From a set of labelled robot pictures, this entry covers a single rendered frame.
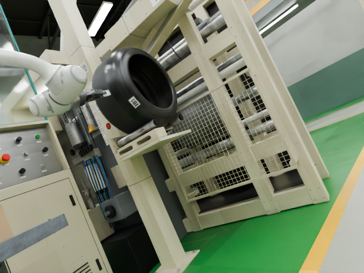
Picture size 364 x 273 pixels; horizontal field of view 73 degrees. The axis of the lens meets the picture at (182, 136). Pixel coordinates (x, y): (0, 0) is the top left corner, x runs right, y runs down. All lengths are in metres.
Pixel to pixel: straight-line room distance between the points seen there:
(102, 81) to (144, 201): 0.82
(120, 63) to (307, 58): 9.23
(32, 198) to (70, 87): 0.86
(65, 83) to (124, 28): 1.08
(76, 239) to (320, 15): 9.81
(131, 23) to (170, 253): 1.63
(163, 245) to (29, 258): 0.76
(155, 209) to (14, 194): 0.82
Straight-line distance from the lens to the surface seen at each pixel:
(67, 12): 2.12
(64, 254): 1.75
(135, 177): 1.71
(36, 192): 1.73
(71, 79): 1.04
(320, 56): 10.23
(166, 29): 1.98
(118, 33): 2.07
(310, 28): 10.37
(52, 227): 0.85
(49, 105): 1.16
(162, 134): 1.42
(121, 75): 1.44
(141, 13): 1.95
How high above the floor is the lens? 0.66
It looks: 4 degrees up
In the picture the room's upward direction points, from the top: 24 degrees counter-clockwise
